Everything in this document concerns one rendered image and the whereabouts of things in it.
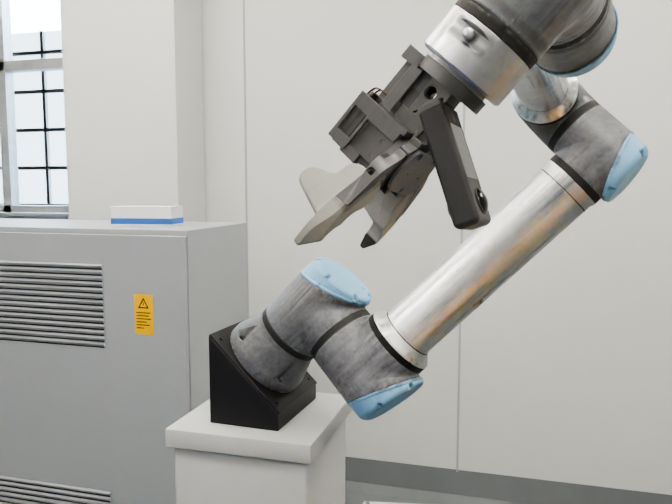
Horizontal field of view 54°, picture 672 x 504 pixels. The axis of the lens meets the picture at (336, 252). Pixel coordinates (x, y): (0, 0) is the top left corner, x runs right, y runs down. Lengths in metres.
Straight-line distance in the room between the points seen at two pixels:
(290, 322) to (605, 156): 0.67
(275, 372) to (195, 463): 0.25
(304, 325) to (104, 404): 1.39
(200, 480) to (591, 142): 1.01
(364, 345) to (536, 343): 2.14
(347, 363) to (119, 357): 1.36
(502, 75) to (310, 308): 0.83
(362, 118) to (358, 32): 2.85
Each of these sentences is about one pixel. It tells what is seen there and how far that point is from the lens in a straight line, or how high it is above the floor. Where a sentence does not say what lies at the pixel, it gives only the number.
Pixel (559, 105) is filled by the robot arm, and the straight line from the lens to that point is 1.23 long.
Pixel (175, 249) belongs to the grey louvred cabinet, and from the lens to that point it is 2.33.
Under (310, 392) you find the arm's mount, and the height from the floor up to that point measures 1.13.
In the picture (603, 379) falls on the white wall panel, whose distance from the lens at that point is 3.43.
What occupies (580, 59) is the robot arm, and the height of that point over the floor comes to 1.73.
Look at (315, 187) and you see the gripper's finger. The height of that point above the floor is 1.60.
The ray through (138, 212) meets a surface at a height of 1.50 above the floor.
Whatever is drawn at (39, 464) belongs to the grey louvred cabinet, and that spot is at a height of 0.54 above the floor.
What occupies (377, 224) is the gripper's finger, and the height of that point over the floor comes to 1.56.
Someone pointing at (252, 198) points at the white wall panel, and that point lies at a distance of 3.57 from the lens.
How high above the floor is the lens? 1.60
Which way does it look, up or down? 6 degrees down
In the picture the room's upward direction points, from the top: straight up
